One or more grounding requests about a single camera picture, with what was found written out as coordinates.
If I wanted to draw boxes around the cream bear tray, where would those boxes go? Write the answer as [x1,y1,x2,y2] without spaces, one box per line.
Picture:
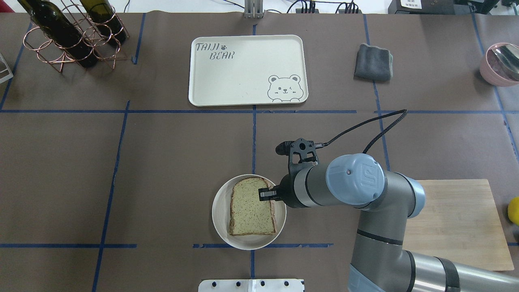
[188,34,309,107]

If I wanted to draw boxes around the dark wine bottle one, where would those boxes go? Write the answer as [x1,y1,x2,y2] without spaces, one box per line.
[18,0,98,68]

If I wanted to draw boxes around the wooden cutting board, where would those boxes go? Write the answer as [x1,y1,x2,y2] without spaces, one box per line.
[403,179,514,271]

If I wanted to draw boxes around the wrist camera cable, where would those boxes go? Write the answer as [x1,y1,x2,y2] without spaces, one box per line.
[315,109,407,155]

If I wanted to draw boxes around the black computer box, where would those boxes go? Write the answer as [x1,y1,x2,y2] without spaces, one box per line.
[387,0,476,15]

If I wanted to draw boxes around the pink bowl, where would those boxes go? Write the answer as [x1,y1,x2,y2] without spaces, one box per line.
[479,43,519,87]

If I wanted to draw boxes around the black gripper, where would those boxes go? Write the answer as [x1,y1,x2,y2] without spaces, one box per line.
[258,138,317,208]

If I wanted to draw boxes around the metal scoop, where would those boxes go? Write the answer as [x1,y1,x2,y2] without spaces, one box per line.
[491,44,519,81]

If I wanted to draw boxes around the copper wire bottle rack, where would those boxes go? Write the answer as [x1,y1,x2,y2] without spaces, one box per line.
[19,0,129,73]

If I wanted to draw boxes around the white round plate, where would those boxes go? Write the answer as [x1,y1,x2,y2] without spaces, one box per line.
[212,174,287,251]

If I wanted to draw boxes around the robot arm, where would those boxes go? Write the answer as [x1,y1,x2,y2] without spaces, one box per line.
[258,138,519,292]

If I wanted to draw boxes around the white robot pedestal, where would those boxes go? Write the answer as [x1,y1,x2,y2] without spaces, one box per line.
[198,278,305,292]

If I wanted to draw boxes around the bread slice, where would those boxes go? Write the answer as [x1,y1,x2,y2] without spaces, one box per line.
[228,177,276,236]

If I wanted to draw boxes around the grey folded cloth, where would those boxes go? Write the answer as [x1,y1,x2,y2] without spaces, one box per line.
[354,43,393,82]

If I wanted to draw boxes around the dark wine bottle two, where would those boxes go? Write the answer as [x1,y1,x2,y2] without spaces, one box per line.
[80,0,127,47]

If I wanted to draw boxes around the yellow lemon right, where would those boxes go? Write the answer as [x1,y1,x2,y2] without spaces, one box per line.
[507,196,519,226]

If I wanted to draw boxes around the white wire cup rack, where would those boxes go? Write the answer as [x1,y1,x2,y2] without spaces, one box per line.
[0,54,14,84]

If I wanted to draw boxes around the aluminium frame post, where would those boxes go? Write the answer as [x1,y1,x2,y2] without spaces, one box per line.
[244,0,265,19]

